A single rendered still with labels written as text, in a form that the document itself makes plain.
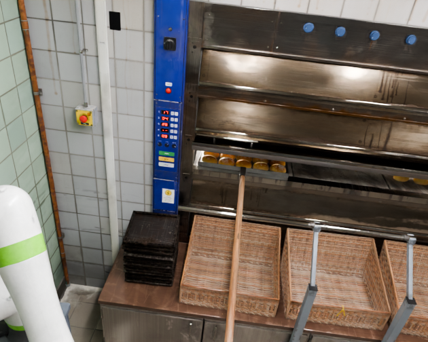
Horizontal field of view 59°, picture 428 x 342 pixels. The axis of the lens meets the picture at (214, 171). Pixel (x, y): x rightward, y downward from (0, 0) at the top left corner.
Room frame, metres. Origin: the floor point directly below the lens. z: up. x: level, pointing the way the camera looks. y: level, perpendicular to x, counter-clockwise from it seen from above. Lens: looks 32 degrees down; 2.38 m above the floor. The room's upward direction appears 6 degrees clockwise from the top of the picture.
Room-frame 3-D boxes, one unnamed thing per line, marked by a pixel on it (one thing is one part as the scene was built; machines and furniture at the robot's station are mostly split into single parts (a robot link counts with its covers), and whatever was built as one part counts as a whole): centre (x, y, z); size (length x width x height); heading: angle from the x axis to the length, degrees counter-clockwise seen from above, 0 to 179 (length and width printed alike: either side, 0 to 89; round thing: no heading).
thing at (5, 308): (0.76, 0.57, 1.36); 0.16 x 0.13 x 0.19; 133
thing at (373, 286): (1.62, -0.77, 0.72); 0.56 x 0.49 x 0.28; 89
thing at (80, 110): (1.89, 0.73, 1.46); 0.10 x 0.07 x 0.10; 88
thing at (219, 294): (1.64, -0.17, 0.72); 0.56 x 0.49 x 0.28; 87
